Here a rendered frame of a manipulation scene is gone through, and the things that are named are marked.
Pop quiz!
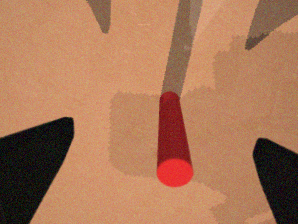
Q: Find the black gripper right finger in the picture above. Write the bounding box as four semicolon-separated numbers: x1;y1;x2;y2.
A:
253;137;298;224

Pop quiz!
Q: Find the red peg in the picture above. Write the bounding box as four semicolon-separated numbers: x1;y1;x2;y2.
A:
157;91;194;187

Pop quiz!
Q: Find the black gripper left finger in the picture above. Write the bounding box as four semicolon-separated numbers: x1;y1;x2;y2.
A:
0;117;75;224

